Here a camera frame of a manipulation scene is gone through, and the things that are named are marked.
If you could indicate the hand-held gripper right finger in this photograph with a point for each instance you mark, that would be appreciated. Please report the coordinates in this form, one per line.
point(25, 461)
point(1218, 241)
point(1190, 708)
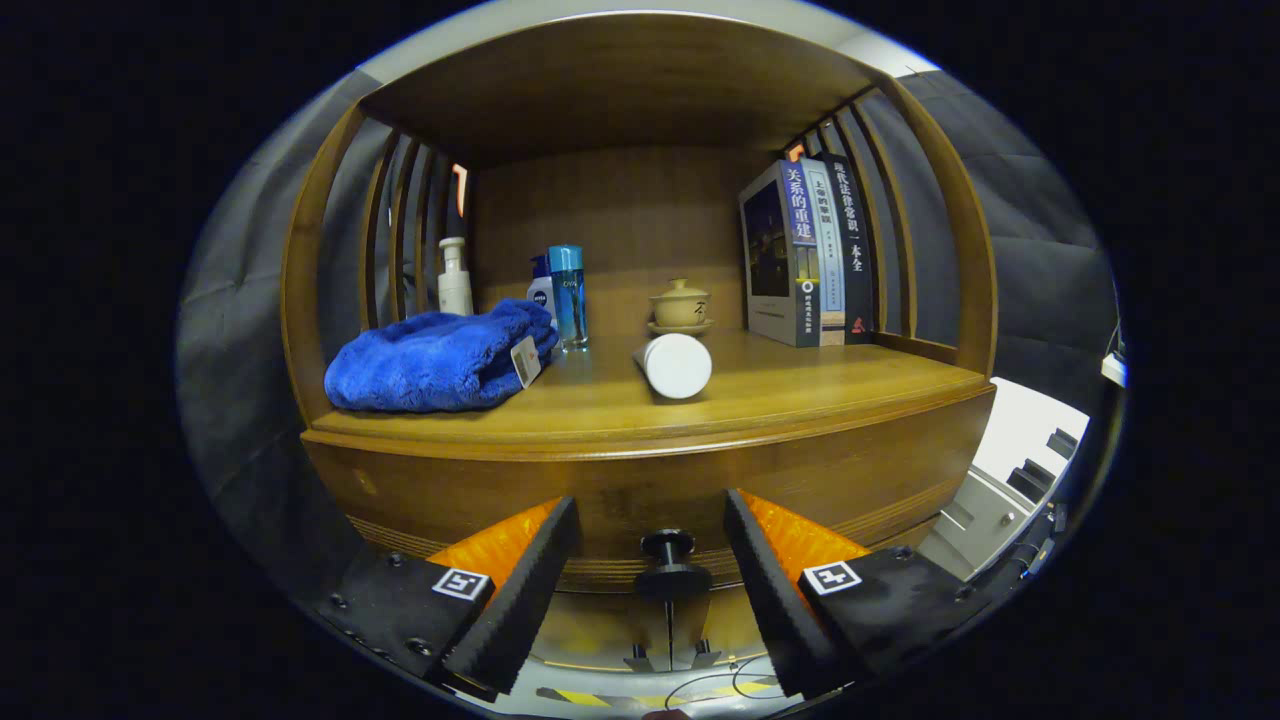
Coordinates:
point(775, 600)

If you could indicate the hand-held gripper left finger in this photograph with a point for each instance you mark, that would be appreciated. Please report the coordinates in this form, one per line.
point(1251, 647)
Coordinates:
point(530, 605)

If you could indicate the black round drawer knob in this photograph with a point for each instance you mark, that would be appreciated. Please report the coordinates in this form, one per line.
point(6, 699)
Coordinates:
point(672, 580)

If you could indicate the wooden drawer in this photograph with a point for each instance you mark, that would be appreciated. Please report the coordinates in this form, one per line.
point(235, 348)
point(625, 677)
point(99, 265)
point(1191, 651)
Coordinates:
point(640, 490)

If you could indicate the white tube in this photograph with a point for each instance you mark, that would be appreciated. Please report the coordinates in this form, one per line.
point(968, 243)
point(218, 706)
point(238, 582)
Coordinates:
point(678, 365)

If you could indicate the wooden cabinet door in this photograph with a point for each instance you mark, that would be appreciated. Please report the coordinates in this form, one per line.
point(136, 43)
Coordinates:
point(730, 625)
point(600, 630)

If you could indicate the wooden countertop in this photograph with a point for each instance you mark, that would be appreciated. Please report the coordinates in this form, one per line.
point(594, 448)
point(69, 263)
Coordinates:
point(780, 390)

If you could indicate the white side cabinet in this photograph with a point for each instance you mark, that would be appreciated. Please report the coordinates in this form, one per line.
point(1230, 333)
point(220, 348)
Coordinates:
point(1010, 430)

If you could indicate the wooden cabinet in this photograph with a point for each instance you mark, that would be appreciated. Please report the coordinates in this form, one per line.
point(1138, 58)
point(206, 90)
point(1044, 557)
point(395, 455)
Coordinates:
point(620, 220)

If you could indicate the blue folded towel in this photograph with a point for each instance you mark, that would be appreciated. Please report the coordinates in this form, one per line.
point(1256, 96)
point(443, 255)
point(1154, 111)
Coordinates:
point(420, 365)

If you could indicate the beige saucer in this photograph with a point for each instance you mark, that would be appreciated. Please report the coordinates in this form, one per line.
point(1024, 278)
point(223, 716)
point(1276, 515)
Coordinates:
point(680, 329)

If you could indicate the beige lidded teacup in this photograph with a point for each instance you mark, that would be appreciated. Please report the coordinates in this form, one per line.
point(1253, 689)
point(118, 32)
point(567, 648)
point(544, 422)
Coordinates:
point(680, 308)

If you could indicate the light blue glass bottle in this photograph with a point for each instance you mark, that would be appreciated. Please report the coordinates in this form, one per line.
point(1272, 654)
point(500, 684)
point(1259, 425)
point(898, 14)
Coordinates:
point(568, 300)

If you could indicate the small white bottle blue cap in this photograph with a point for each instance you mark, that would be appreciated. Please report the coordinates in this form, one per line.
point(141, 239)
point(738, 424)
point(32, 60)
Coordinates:
point(541, 295)

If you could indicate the white pump bottle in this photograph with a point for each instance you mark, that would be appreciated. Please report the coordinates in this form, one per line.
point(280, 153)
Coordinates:
point(456, 295)

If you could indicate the dark blue book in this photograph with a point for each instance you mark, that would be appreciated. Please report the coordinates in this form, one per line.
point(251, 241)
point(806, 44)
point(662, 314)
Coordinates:
point(770, 260)

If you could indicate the white and blue book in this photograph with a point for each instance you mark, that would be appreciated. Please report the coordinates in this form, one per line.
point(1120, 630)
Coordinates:
point(830, 260)

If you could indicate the black book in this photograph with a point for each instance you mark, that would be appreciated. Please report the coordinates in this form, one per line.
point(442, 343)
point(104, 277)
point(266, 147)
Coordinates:
point(855, 250)

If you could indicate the white wall shelf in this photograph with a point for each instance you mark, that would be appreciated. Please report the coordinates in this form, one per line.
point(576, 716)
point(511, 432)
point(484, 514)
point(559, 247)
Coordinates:
point(1113, 368)

